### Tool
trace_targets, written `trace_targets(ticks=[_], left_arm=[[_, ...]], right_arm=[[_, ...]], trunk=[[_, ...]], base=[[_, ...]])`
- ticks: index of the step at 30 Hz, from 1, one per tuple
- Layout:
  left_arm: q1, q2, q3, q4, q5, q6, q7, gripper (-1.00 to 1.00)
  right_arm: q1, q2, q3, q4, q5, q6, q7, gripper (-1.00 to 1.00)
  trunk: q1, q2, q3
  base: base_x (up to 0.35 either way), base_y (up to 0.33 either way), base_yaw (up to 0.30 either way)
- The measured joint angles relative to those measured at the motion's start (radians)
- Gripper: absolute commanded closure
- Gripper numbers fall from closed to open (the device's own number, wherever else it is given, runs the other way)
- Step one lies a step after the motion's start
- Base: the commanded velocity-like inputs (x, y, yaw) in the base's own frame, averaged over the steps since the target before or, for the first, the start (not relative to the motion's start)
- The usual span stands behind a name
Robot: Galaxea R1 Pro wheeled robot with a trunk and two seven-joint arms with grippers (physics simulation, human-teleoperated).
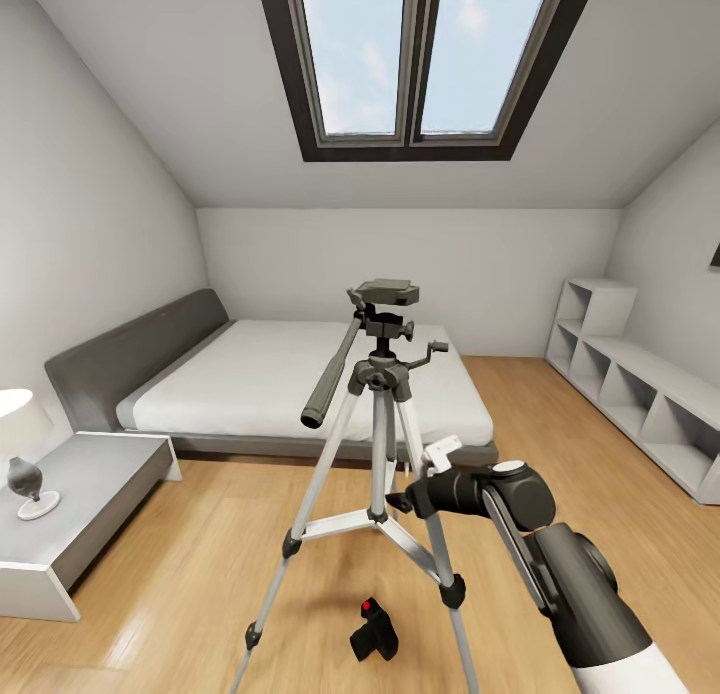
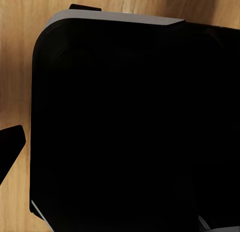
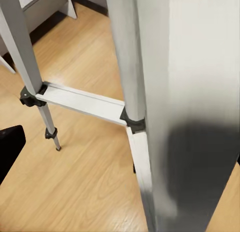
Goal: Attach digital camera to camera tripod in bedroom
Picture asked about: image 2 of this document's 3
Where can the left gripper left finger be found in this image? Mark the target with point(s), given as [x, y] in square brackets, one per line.
[12, 141]

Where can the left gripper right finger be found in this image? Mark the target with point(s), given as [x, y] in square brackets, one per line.
[232, 141]

